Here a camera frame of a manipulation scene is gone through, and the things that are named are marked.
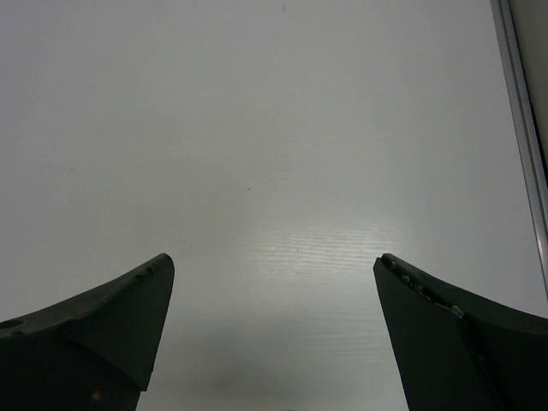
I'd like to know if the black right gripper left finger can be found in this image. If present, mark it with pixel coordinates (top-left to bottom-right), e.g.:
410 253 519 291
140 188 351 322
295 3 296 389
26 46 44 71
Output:
1 253 175 410

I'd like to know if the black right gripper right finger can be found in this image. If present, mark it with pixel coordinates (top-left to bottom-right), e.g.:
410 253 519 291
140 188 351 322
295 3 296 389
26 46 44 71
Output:
373 253 547 410

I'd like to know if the aluminium table edge rail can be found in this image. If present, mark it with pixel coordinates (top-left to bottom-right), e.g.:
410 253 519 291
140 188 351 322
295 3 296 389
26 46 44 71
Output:
491 1 547 285

